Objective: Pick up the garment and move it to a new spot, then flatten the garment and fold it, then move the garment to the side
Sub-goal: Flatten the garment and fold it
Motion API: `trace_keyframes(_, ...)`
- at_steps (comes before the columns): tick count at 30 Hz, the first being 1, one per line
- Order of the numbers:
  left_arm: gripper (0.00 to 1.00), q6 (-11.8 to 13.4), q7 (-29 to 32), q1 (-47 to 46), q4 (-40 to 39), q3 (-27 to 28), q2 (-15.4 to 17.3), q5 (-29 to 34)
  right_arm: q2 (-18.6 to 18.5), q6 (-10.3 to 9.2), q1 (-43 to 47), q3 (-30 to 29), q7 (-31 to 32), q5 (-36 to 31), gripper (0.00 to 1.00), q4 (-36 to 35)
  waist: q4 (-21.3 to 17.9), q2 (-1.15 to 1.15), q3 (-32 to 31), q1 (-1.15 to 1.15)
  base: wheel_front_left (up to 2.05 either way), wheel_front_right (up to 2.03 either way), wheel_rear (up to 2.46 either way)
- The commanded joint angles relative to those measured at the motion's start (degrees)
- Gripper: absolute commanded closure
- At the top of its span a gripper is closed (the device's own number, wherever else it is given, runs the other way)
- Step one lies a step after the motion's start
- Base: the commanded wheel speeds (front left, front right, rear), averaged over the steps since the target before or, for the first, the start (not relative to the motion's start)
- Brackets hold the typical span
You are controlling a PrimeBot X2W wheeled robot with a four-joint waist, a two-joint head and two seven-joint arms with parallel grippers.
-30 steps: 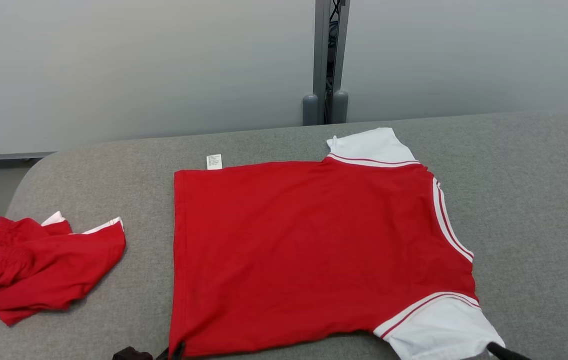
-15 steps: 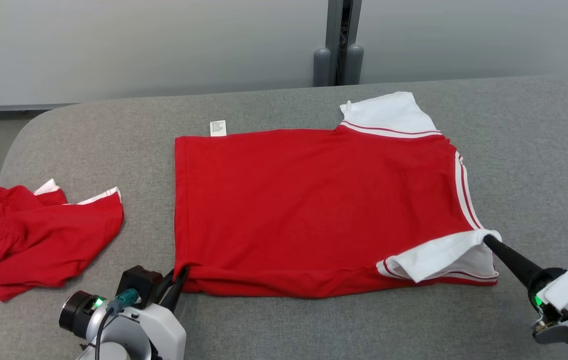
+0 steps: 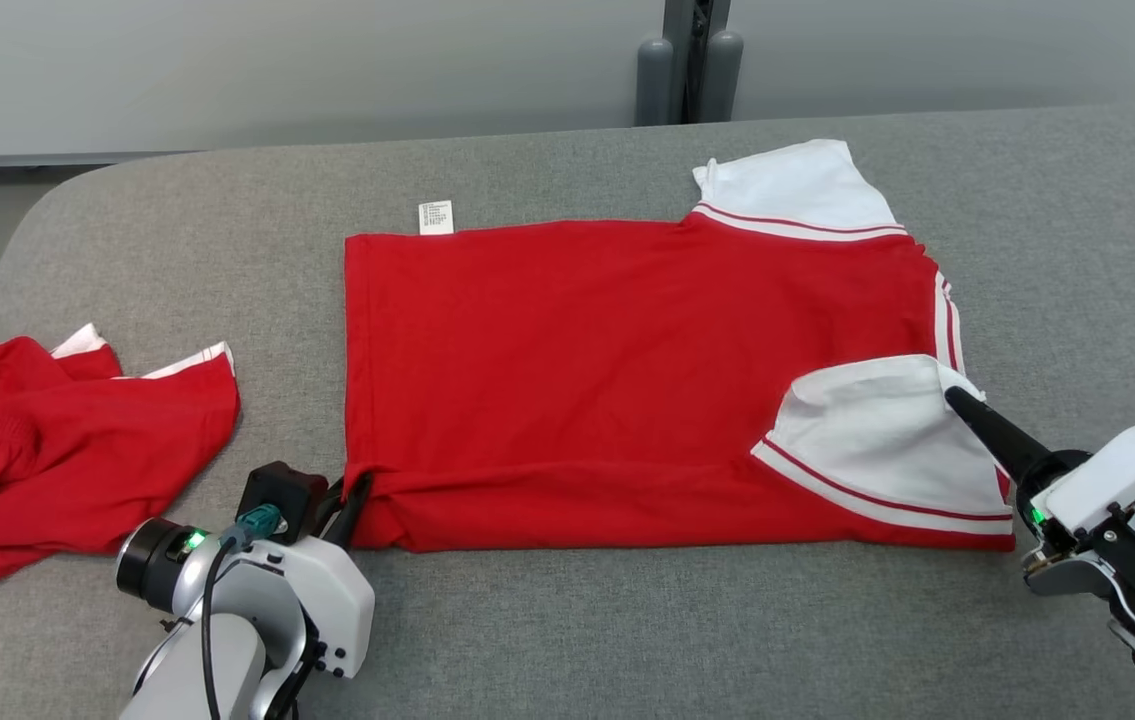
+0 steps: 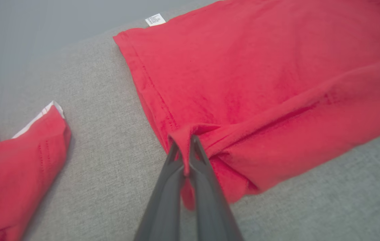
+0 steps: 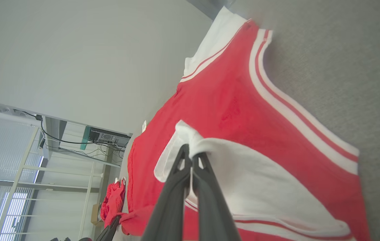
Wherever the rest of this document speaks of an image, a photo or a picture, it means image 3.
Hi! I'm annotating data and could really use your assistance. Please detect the grey partition post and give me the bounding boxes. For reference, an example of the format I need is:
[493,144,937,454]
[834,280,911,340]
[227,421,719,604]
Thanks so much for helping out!
[662,0,731,126]

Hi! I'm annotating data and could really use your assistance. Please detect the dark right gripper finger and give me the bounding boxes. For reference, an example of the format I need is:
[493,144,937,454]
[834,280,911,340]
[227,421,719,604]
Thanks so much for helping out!
[945,385,1093,491]

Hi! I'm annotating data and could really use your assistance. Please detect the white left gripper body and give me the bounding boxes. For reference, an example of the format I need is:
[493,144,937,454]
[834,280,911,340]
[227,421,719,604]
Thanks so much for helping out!
[227,538,376,681]

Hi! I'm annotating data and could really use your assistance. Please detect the red shirt with white sleeves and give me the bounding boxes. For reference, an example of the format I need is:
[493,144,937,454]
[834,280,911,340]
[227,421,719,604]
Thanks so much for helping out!
[342,138,1018,554]

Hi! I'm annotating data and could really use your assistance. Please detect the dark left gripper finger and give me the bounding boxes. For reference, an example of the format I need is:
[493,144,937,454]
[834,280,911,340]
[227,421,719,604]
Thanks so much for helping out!
[315,480,348,546]
[337,472,374,549]

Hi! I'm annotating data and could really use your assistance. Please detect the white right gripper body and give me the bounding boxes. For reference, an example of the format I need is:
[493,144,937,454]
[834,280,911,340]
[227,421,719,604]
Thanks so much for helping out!
[1017,415,1135,591]

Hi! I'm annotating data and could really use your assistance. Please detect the grey cylindrical post foot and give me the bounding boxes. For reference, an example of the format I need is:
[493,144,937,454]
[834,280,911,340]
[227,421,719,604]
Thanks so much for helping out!
[697,30,745,123]
[635,37,676,127]

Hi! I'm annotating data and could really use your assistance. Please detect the red shorts with white trim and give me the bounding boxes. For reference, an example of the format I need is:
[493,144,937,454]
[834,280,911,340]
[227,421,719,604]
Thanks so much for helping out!
[0,322,241,583]

